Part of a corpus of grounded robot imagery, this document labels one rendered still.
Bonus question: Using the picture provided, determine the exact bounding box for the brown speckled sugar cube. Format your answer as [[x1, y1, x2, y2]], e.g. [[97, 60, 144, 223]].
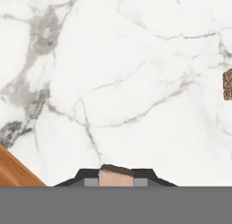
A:
[[222, 68, 232, 102]]

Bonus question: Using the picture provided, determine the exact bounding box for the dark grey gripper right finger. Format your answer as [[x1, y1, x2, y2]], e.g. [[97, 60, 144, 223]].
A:
[[131, 168, 179, 188]]

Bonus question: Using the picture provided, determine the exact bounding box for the pale brown sugar cube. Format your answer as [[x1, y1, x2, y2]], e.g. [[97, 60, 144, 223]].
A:
[[98, 163, 134, 188]]

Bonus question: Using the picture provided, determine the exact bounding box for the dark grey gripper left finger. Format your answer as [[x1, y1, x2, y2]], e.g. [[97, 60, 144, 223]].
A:
[[53, 168, 101, 188]]

